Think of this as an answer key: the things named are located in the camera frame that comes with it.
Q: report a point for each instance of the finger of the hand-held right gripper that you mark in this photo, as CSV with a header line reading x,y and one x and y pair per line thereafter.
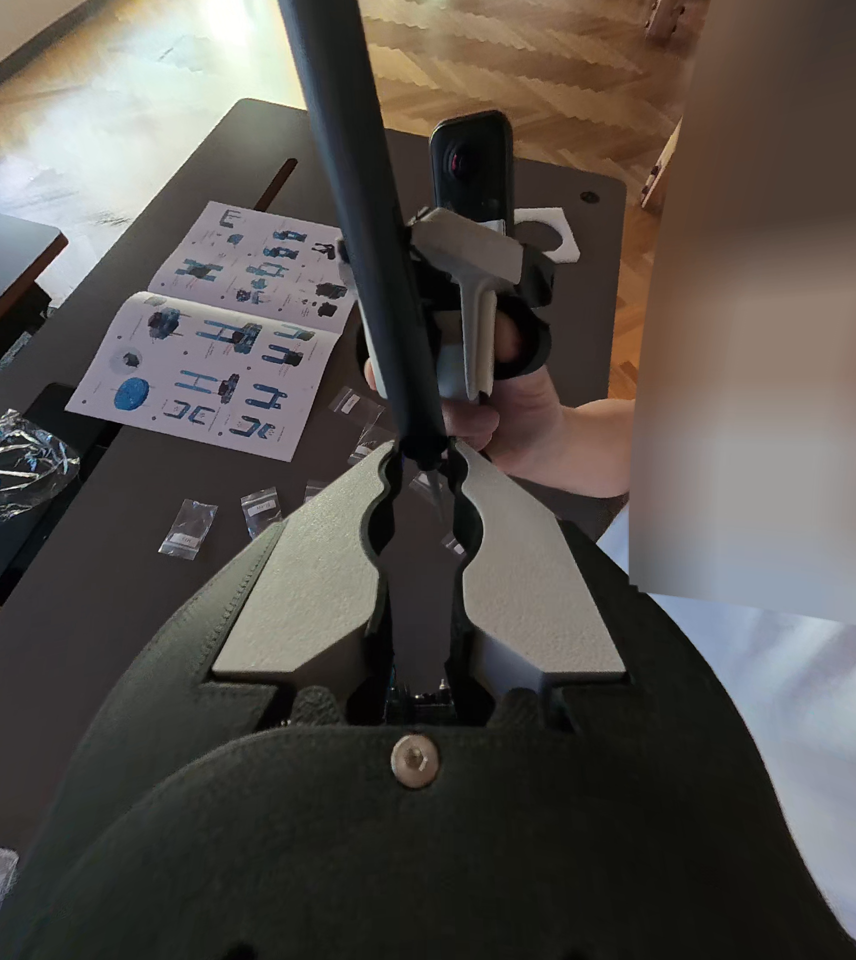
x,y
473,247
348,259

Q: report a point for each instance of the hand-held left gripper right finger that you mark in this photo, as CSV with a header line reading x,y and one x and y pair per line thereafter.
x,y
540,592

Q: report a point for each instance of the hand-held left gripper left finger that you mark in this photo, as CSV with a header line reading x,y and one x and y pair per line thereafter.
x,y
300,592

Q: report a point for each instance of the black screwdriver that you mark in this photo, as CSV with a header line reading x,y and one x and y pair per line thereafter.
x,y
368,225

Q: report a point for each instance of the person's right forearm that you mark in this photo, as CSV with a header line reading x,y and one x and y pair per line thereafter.
x,y
593,450

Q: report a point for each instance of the person's right hand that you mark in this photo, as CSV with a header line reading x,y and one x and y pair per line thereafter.
x,y
518,427

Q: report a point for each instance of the white foam piece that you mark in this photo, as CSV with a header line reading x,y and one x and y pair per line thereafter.
x,y
563,240

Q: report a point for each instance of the open instruction booklet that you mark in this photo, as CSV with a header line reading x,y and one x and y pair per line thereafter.
x,y
210,337

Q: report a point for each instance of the person's white shirt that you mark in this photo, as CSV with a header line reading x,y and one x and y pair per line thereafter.
x,y
810,712

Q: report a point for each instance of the crumpled clear plastic wrap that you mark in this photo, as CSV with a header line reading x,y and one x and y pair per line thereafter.
x,y
8,465

